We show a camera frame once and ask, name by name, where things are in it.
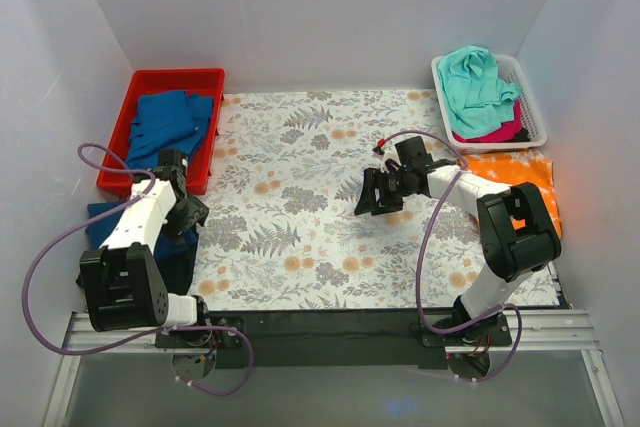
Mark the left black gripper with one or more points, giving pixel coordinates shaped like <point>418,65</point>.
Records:
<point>192,214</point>

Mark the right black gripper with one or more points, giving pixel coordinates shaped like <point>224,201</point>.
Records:
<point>379,192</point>

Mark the dark blue t shirt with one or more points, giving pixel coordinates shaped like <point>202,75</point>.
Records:
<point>165,247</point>

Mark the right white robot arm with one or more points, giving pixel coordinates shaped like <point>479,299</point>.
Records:
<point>516,232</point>

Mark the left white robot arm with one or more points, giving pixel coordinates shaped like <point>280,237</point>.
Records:
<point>153,194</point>

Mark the black folded shirt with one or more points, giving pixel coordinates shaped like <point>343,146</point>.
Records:
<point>177,272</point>

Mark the blue shirt in red bin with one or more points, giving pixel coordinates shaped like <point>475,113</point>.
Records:
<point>168,120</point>

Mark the floral table mat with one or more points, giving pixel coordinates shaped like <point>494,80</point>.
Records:
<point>287,171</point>

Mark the red plastic bin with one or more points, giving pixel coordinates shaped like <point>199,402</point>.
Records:
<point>205,82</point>

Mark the teal t shirt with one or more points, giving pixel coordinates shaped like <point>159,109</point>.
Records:
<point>478,101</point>

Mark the magenta shirt in basket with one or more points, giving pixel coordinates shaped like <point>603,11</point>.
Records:
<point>506,132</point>

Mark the orange tie-dye folded shirt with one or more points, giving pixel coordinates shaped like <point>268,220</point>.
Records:
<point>517,167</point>

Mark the white plastic basket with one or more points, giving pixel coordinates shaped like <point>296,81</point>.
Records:
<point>510,71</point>

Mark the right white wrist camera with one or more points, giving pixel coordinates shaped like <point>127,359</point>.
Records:
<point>389,159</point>

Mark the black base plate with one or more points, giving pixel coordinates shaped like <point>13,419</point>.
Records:
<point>366,337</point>

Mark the aluminium mounting rail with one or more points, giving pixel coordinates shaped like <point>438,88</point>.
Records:
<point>552,374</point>

